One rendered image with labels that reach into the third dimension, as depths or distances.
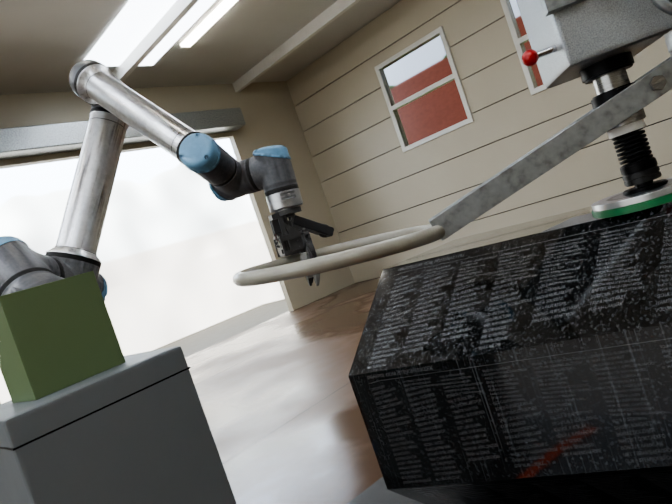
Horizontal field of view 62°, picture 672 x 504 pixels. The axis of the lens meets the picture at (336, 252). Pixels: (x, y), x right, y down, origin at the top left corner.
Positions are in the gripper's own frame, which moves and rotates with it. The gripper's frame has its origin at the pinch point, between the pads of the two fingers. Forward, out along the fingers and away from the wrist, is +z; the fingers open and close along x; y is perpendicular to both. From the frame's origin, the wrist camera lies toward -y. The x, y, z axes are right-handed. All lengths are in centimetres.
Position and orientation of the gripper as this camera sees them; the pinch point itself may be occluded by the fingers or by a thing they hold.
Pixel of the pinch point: (315, 280)
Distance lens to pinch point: 147.6
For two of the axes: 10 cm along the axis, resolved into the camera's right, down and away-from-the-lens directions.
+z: 2.7, 9.6, 0.5
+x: 3.5, -0.5, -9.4
